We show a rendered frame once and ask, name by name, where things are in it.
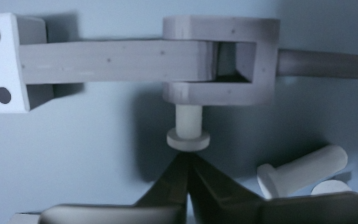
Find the white square block with black dots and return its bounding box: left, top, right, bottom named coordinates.
left=0, top=13, right=54, bottom=113

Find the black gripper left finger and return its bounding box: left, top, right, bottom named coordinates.
left=37, top=152, right=189, bottom=224

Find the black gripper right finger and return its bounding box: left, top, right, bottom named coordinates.
left=187, top=152, right=358, bottom=224

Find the grey clevis fork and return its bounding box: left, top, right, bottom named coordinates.
left=162, top=14, right=358, bottom=106

